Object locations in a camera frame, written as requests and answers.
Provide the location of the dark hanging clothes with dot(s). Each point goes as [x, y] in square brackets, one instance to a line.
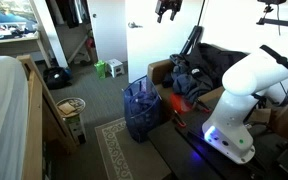
[72, 13]

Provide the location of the white door with round knob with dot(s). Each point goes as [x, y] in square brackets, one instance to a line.
[109, 30]

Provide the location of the black tripod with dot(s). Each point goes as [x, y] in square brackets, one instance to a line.
[193, 36]

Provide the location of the beige patterned rug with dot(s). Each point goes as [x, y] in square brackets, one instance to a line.
[134, 160]

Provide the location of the brown cardboard box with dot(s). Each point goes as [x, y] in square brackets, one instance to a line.
[280, 120]

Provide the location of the green bag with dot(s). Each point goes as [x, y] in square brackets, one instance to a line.
[100, 69]

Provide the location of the orange fabric item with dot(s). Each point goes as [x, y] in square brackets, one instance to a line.
[179, 103]

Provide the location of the brown sofa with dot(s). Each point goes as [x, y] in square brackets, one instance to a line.
[157, 71]

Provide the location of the white step stool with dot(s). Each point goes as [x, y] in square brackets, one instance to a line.
[115, 67]

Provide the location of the blue mesh laundry hamper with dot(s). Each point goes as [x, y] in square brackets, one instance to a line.
[140, 120]

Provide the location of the black robot table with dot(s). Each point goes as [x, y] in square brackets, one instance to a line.
[184, 153]

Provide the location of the dark green cardboard box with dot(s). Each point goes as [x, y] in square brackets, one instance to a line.
[76, 128]

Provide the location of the round decorated tray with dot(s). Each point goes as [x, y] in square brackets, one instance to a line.
[71, 106]

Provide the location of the red black clamp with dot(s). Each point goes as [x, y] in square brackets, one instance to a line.
[202, 106]
[180, 120]

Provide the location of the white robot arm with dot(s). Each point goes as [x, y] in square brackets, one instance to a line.
[247, 100]

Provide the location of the black jacket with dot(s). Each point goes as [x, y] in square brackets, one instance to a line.
[217, 61]

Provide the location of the navy blue garment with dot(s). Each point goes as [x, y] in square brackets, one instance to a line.
[184, 83]

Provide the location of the wooden bed frame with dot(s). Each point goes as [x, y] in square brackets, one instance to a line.
[34, 133]

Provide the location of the wooden desk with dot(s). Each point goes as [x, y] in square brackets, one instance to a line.
[14, 45]

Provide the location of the black bag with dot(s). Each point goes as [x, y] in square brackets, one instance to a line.
[56, 78]

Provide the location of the white bed mattress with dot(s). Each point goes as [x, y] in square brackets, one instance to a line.
[2, 120]

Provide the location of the black glove with white print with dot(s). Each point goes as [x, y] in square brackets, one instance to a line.
[194, 71]

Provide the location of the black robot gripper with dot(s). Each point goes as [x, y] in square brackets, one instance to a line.
[168, 4]

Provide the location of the clutter of desk items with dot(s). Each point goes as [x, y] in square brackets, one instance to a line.
[7, 30]

